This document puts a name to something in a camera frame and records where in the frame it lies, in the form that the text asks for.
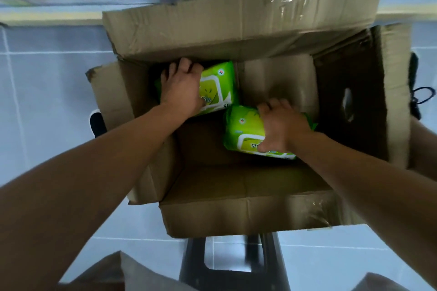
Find person's right hand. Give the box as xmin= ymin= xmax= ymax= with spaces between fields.
xmin=256 ymin=98 xmax=315 ymax=155

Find person's left hand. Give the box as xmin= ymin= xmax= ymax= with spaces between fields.
xmin=159 ymin=58 xmax=206 ymax=121

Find brown cardboard box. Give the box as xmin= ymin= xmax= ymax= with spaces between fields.
xmin=85 ymin=0 xmax=412 ymax=240

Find person's right forearm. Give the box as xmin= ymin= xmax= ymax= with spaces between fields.
xmin=293 ymin=130 xmax=437 ymax=278

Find person's left forearm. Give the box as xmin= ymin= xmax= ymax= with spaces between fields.
xmin=0 ymin=103 xmax=192 ymax=291

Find person's left black shoe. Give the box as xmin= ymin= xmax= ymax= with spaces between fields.
xmin=89 ymin=109 xmax=108 ymax=139

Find person's black shoe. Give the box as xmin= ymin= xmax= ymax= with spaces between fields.
xmin=408 ymin=52 xmax=437 ymax=121
xmin=89 ymin=109 xmax=108 ymax=139

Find person's right black shoe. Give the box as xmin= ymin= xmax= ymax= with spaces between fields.
xmin=408 ymin=52 xmax=437 ymax=121

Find person's white shorts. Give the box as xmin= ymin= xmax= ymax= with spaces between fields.
xmin=119 ymin=250 xmax=410 ymax=291

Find person's left leg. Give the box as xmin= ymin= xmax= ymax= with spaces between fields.
xmin=58 ymin=251 xmax=125 ymax=291

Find black stool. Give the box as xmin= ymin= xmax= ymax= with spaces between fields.
xmin=179 ymin=232 xmax=291 ymax=291

